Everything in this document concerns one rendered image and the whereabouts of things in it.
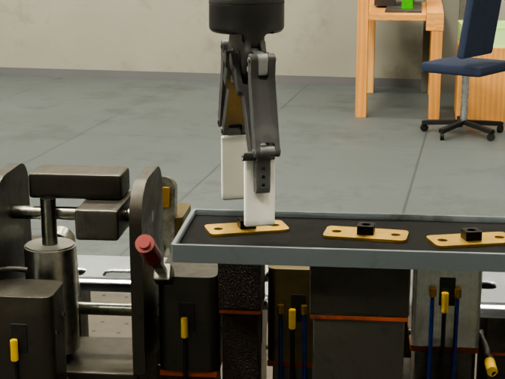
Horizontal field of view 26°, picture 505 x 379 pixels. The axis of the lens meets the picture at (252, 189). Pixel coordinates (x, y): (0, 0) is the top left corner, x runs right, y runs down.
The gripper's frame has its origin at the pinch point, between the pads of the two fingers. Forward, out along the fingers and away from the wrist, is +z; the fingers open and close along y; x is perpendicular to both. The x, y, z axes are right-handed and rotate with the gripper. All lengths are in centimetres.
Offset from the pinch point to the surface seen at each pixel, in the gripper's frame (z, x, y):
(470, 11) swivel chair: 32, -282, 563
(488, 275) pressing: 20, -40, 24
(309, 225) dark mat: 4.0, -6.8, -0.1
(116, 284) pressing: 20.2, 10.3, 32.9
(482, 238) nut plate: 3.7, -21.9, -9.9
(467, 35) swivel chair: 47, -281, 564
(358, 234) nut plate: 3.7, -10.3, -5.8
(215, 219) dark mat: 4.0, 2.5, 4.3
